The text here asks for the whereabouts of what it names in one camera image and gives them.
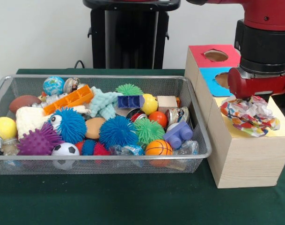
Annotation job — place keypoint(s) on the black and white soccer ball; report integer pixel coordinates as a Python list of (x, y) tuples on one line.
[(65, 150)]

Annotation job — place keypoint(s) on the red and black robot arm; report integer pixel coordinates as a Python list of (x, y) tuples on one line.
[(264, 42)]

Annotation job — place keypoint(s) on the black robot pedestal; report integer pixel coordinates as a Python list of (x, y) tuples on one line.
[(130, 35)]

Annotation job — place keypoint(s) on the dark green table cloth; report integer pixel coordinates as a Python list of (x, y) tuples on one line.
[(133, 199)]

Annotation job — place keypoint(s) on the orange basketball toy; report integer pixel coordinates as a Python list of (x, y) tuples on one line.
[(159, 147)]

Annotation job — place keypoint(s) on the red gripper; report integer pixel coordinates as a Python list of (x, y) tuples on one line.
[(257, 85)]

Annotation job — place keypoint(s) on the purple spiky ball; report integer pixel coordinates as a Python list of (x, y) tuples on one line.
[(37, 141)]

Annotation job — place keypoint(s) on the wooden box with three holes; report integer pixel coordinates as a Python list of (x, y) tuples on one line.
[(250, 159)]

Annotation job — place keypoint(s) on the brown toy football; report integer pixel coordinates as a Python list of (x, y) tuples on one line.
[(23, 103)]

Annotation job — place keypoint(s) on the blue puffer ball with eye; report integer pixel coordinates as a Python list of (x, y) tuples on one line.
[(69, 126)]

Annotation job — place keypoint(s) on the green puffer ball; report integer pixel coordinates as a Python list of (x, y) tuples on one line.
[(149, 131)]

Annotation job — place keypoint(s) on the lavender building block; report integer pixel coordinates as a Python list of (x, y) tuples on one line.
[(179, 136)]

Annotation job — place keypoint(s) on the colourful spotted paper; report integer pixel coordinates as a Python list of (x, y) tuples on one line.
[(250, 117)]

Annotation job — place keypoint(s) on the long orange building block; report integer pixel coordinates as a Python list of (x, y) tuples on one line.
[(67, 99)]

